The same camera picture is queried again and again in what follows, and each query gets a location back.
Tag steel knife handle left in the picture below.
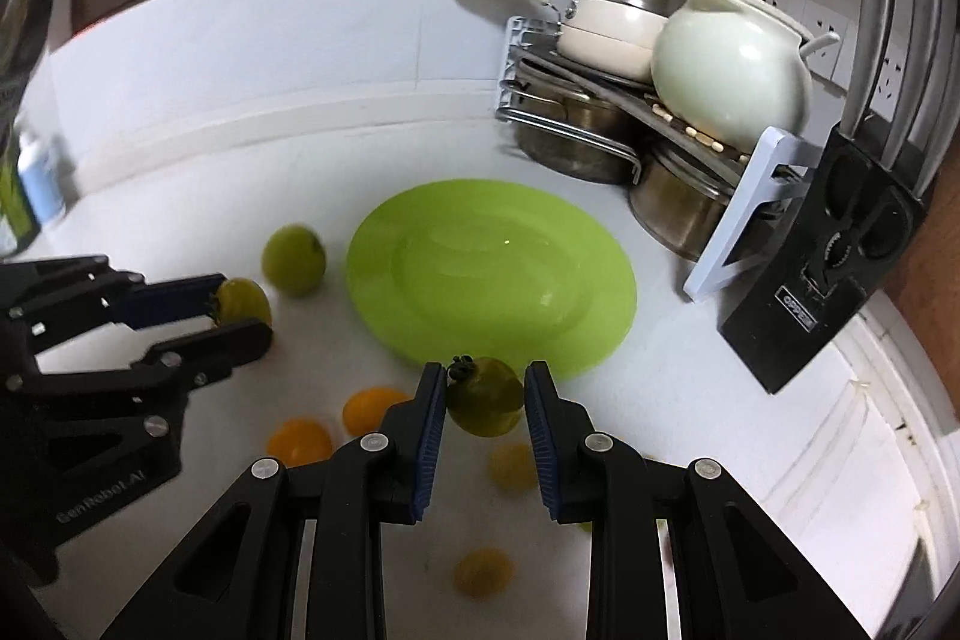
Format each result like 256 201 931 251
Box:
839 0 895 140

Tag green round plate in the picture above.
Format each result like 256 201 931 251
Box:
345 179 638 380

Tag white pump bottle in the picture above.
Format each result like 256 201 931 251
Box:
18 127 67 227

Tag steel pot under rack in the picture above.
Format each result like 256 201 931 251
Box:
628 145 734 262

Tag small green apple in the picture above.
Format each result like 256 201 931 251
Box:
260 224 327 298

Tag steel knife handle right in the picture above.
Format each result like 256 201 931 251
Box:
913 29 960 200

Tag orange tangerine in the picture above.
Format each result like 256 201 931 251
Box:
265 417 335 468
342 386 410 437
452 548 516 601

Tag grey white pot rack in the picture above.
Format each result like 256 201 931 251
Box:
500 16 822 301

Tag black knife block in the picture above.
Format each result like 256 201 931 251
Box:
719 113 931 395

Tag steel knife handle middle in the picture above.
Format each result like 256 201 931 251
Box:
880 0 942 170

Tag green dish soap bottle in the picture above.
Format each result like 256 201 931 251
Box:
0 145 39 259

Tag tan longan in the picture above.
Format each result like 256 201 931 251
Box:
487 443 539 495

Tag steel knife handle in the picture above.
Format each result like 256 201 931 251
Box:
839 0 895 140
880 0 942 170
913 29 960 200

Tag white ceramic kettle pot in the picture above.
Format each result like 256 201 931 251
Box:
651 0 841 152

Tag steel pan under rack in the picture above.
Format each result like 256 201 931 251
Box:
496 65 643 187

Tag brown wooden cutting board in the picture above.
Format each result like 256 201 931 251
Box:
885 182 960 409

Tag black kitchen scissors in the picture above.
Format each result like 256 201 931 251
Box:
804 151 914 299

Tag cream saucepan with handle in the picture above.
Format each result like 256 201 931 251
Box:
529 0 667 85

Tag small green tomato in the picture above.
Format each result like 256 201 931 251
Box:
213 278 274 326
446 356 524 438

